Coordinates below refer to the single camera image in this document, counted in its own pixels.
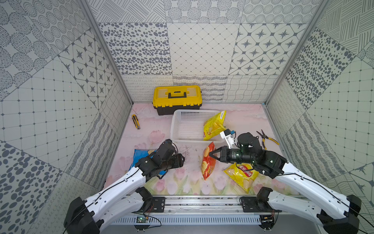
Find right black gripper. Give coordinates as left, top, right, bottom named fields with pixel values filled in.
left=209, top=145, right=256, bottom=164

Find red chips bag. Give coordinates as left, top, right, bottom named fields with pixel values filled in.
left=201, top=142, right=216, bottom=180

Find blue chips bag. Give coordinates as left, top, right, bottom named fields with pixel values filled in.
left=130, top=149, right=154, bottom=169

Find white plastic basket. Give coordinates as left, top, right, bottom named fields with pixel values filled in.
left=170, top=110, right=226, bottom=143

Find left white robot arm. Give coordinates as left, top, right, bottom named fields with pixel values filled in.
left=63, top=139, right=185, bottom=234

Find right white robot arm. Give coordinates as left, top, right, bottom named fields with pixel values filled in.
left=209, top=130, right=362, bottom=234

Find yellow Lay's chips bag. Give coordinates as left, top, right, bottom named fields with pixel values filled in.
left=224, top=163, right=259, bottom=194

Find yellow black utility knife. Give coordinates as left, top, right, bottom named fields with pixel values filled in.
left=131, top=114, right=141, bottom=130

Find yellow black toolbox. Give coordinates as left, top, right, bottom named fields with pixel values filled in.
left=153, top=85, right=203, bottom=116

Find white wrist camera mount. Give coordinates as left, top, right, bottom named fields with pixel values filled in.
left=220, top=129, right=236, bottom=149

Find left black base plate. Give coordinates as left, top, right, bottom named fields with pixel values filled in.
left=146, top=197, right=166, bottom=214

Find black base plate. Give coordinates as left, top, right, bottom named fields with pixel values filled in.
left=239, top=197, right=281, bottom=213
left=146, top=197, right=166, bottom=214

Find yellow handled pliers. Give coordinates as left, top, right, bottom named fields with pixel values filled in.
left=257, top=130, right=280, bottom=150

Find aluminium mounting rail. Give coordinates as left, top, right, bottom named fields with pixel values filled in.
left=84, top=195, right=325, bottom=226

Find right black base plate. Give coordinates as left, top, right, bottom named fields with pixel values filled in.
left=239, top=197, right=281, bottom=213

